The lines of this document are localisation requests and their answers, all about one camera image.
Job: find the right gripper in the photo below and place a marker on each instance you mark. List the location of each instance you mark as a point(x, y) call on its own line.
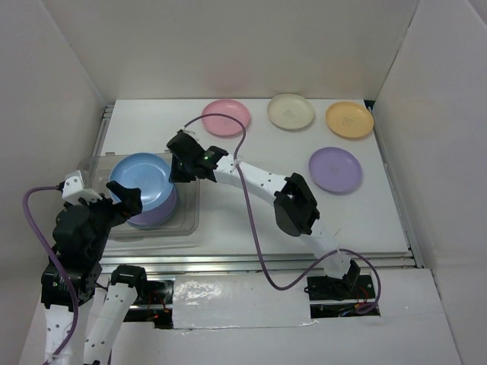
point(175, 176)

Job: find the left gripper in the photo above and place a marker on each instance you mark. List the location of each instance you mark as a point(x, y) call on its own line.
point(131, 198)

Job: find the purple plate front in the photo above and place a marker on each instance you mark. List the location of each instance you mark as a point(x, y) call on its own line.
point(158, 215)

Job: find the purple plate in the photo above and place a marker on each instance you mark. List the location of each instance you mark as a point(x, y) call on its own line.
point(335, 170)
point(158, 215)

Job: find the blue plastic plate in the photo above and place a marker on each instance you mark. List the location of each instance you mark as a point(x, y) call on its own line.
point(149, 173)

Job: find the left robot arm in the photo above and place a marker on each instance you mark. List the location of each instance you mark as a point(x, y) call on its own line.
point(70, 279)

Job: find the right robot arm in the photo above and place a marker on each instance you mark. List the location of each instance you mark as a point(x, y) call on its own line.
point(295, 207)

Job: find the clear plastic bin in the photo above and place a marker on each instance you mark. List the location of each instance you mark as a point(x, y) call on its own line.
point(96, 172)

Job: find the pink plastic plate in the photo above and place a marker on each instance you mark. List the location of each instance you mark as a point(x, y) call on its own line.
point(220, 115)

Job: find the cream plastic plate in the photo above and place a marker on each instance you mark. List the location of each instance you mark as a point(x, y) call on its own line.
point(290, 112)

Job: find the purple plate right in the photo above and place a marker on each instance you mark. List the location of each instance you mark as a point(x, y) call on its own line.
point(335, 170)

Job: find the white foil tape sheet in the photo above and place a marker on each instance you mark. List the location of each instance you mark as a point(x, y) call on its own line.
point(246, 301)

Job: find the orange plastic plate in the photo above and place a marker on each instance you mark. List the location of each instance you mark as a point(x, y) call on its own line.
point(349, 120)

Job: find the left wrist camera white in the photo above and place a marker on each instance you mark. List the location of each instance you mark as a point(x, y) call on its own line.
point(74, 189)

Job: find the aluminium frame rail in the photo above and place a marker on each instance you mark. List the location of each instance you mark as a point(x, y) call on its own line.
point(367, 221)

